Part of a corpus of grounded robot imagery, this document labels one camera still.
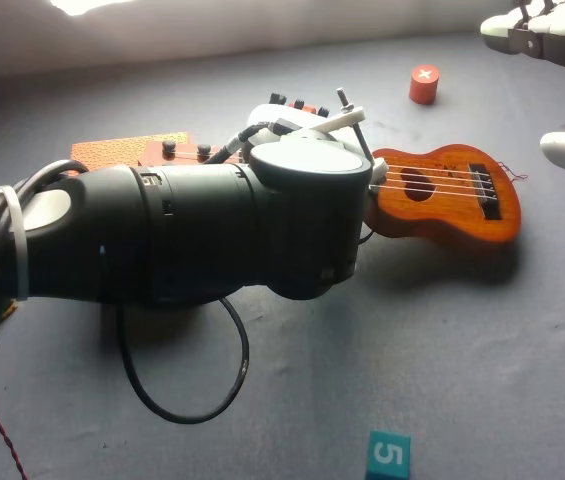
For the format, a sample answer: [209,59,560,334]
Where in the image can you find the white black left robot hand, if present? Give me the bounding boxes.
[246,91,389,195]

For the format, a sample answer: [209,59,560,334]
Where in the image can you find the red black twisted wire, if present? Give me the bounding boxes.
[0,388,31,480]

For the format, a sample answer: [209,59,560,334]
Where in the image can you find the small orange wooden ukulele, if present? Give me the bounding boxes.
[139,139,531,245]

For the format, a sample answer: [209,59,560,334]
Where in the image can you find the large orange wooden block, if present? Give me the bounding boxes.
[0,130,191,321]

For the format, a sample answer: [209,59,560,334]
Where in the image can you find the white cable tie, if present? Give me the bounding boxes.
[0,184,31,302]

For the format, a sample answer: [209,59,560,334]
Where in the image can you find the thin black looping cable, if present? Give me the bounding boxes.
[119,295,251,425]

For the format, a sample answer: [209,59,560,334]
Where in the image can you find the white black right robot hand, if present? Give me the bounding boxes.
[479,0,565,182]

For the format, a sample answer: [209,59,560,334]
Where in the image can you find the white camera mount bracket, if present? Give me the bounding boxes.
[306,87,376,164]

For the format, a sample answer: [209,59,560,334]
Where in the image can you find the red cylinder white cross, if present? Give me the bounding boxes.
[408,64,442,106]

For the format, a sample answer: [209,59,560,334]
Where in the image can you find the teal block number five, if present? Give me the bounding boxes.
[365,430,413,479]

